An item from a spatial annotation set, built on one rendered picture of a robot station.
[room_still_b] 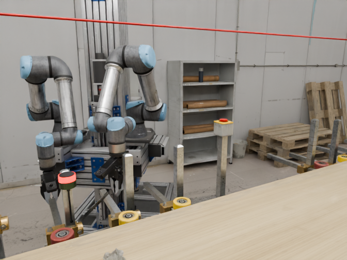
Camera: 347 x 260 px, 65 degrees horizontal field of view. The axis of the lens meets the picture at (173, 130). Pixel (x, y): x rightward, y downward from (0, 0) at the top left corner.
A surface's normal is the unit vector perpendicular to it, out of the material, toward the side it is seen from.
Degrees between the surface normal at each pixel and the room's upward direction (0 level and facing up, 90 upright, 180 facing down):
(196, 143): 90
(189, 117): 90
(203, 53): 90
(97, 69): 90
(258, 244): 0
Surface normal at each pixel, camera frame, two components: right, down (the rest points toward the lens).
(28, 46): 0.41, 0.21
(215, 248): 0.00, -0.97
